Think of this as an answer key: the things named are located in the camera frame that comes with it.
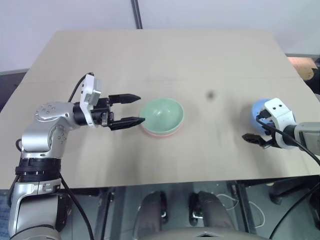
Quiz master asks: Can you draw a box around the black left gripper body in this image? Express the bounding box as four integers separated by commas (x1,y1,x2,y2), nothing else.
91,94,120,128

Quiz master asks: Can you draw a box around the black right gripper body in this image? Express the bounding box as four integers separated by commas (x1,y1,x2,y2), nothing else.
263,113,277,129

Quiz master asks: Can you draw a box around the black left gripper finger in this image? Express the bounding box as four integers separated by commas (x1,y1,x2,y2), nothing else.
109,93,141,104
108,116,146,132

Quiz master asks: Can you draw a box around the blue bowl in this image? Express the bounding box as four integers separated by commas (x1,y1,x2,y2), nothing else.
250,98,297,137

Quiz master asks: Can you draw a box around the green bowl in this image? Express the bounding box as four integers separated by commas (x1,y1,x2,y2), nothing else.
138,97,186,135

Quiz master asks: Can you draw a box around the pink bowl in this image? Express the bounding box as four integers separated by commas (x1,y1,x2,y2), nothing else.
140,119,185,138

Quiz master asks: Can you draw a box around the black object beside table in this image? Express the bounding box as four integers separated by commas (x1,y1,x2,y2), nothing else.
305,57,320,95

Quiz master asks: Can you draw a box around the black chair base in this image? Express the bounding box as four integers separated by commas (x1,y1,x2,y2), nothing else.
268,179,314,205

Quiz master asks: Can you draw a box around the orange-brown box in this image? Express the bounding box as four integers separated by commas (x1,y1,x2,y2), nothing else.
286,56,316,81

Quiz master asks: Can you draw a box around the black table leg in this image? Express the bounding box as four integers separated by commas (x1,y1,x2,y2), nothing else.
95,186,118,240
234,180,259,236

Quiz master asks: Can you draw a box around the dark vertical pole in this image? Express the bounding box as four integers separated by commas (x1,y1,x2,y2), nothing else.
130,0,144,30

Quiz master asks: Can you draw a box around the grey robot torso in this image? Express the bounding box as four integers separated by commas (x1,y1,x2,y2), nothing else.
149,225,259,240

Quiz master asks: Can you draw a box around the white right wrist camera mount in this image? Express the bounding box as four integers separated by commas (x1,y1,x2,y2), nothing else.
264,97,297,150

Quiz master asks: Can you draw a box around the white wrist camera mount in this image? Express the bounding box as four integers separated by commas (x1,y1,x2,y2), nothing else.
264,97,297,150
79,73,104,130

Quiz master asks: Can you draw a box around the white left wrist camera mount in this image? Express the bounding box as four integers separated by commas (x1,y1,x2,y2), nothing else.
79,73,104,130

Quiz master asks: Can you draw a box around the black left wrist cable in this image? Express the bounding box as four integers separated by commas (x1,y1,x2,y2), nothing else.
67,72,95,103

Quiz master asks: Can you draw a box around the thin white floor cable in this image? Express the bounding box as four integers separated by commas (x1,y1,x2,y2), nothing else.
215,193,266,229

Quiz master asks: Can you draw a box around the black floor cable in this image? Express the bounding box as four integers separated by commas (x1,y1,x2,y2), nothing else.
269,184,318,240

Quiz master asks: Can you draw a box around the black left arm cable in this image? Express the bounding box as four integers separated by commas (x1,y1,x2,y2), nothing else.
59,174,95,240

